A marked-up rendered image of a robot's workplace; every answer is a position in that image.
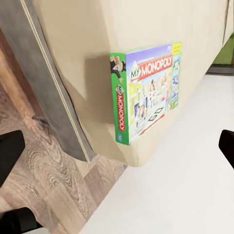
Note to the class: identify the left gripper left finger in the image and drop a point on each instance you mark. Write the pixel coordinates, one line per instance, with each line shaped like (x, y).
(12, 145)

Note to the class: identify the bed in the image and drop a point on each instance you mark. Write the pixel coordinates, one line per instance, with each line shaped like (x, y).
(63, 46)

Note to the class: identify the board game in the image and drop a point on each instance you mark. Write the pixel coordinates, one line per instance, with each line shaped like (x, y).
(145, 86)

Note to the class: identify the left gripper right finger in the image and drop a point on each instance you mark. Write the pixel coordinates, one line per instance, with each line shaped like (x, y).
(226, 145)

